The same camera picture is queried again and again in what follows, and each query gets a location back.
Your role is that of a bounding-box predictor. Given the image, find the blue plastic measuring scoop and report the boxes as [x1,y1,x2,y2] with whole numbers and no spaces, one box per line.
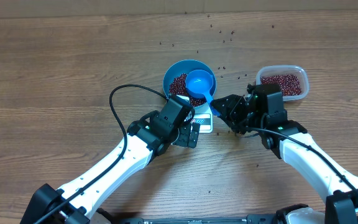
[185,70,220,116]

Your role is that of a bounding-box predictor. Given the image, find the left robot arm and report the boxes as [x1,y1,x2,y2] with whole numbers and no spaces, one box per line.
[21,95,200,223]

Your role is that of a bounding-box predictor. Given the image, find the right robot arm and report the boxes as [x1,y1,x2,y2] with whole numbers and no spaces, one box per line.
[208,84,358,223]

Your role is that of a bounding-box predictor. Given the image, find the white digital kitchen scale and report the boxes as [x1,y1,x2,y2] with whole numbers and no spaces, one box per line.
[191,103,213,134]

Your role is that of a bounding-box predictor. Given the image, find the red beans in bowl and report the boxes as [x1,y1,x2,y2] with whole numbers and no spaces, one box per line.
[169,73,206,107]

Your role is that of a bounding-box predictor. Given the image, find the blue metal bowl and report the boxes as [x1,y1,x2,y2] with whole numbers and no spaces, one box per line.
[163,60,216,96]

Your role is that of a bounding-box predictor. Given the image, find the clear plastic food container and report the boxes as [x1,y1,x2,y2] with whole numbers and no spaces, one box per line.
[256,65,310,101]

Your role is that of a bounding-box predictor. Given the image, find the right black cable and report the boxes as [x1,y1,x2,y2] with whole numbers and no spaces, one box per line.
[233,124,358,223]

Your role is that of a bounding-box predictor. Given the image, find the black cable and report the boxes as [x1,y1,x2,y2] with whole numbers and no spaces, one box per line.
[32,83,169,224]
[233,124,358,223]

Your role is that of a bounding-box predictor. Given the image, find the left black cable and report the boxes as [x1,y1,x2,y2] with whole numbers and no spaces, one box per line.
[32,83,169,224]

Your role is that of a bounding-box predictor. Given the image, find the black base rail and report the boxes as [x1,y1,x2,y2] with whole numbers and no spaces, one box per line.
[112,214,277,224]

